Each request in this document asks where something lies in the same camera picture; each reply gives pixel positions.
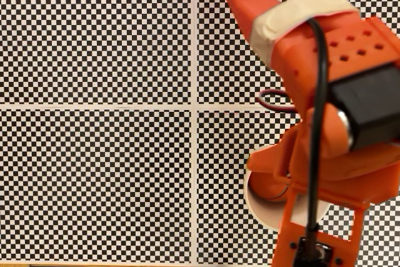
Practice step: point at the beige tape strip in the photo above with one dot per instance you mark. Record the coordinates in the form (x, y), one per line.
(281, 20)

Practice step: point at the white paper cup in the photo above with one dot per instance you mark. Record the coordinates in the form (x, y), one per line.
(268, 214)

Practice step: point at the orange mini basketball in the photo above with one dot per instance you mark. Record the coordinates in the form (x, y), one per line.
(265, 185)

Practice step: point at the orange camera mount with board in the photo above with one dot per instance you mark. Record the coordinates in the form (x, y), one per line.
(284, 242)

